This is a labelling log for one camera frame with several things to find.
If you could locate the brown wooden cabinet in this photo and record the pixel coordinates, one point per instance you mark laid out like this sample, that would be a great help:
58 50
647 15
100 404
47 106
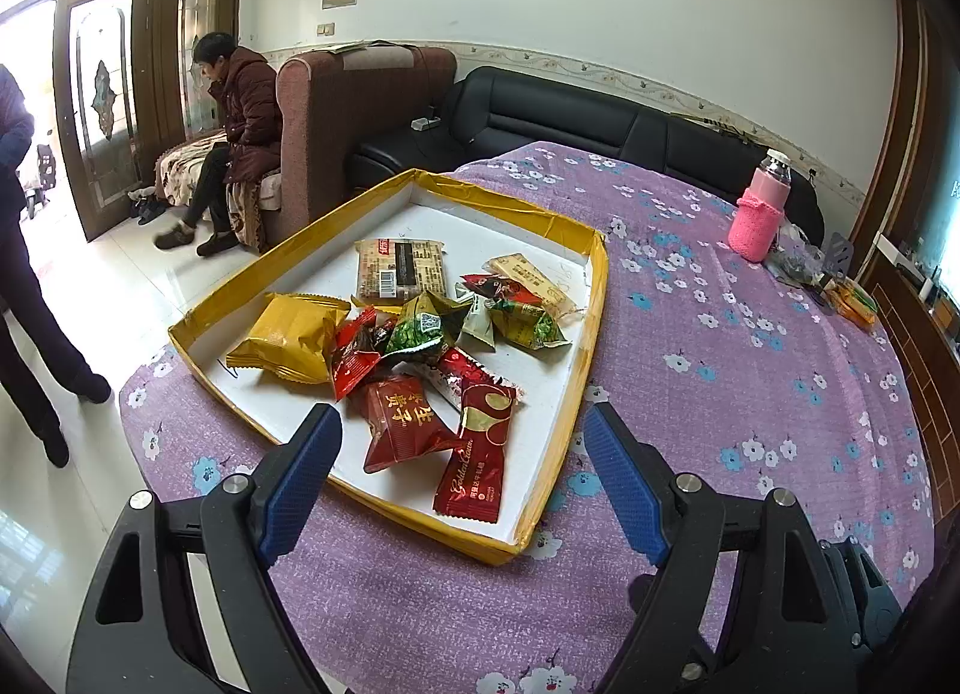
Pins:
922 364

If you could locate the yellow-edged white cardboard tray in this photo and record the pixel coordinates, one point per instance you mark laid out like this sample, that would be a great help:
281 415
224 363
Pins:
315 244

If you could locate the long red gold-circled packet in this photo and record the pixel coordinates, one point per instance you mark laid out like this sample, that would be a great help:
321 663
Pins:
476 454

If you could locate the pink knit-sleeved bottle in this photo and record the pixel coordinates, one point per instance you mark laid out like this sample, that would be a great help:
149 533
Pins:
761 214

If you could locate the dark red gold-lettered packet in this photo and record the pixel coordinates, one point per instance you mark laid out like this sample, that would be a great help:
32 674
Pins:
397 424

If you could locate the bright red snack packet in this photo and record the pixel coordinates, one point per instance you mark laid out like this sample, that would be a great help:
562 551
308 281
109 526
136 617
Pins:
352 364

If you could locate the yellow snack packet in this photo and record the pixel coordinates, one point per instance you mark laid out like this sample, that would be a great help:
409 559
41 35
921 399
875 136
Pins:
289 338

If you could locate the gold and green snack packet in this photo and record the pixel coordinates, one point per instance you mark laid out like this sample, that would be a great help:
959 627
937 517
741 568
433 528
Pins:
529 330

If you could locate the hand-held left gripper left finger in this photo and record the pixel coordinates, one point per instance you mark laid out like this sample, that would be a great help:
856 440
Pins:
300 484

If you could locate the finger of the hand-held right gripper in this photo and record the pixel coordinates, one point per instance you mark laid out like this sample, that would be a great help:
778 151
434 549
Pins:
866 604

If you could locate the white and green snack packet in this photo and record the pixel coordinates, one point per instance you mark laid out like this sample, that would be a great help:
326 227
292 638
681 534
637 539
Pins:
474 323

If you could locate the black leather sofa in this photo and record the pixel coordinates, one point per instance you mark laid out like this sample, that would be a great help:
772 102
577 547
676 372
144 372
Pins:
540 109

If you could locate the beige cracker packet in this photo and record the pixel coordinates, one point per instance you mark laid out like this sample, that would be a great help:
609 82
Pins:
532 274

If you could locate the printed blanket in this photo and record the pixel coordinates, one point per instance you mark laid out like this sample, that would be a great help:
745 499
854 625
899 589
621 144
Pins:
180 169

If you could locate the purple floral tablecloth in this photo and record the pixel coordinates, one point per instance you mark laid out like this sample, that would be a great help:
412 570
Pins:
712 439

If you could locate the white charger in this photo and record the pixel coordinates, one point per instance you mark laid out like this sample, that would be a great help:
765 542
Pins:
425 122

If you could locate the wooden glass-panelled door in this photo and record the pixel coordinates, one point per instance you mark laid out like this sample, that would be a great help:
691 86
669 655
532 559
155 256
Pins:
97 102

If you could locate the grey phone stand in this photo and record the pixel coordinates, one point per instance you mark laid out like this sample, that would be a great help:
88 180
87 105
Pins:
834 255

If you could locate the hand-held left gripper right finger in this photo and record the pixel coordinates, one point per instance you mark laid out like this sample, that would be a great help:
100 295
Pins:
622 484

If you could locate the brown armchair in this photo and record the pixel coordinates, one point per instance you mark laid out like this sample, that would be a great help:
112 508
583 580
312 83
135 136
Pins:
337 132

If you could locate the large clear cracker packet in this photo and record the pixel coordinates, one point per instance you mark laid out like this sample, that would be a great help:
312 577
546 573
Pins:
420 270

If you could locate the clear plastic bag clutter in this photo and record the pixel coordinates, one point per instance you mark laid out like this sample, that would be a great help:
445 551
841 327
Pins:
795 266

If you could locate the red and white snack packet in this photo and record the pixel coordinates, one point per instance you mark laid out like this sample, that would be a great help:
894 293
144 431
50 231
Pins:
454 368

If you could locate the dark shoes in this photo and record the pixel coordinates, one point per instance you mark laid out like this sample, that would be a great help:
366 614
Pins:
146 207

